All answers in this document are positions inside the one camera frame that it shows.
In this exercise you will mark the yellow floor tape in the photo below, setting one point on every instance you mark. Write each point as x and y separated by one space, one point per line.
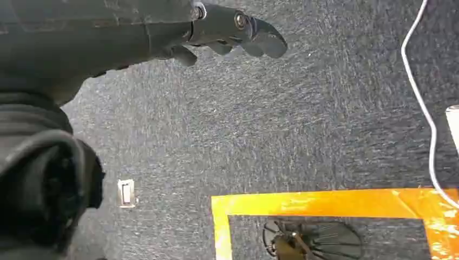
322 204

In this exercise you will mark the small metal floor socket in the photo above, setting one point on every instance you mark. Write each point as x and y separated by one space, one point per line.
126 193

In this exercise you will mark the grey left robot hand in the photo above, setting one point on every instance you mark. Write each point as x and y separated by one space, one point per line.
71 39

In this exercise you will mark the white box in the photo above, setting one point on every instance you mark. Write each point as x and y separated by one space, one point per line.
454 125

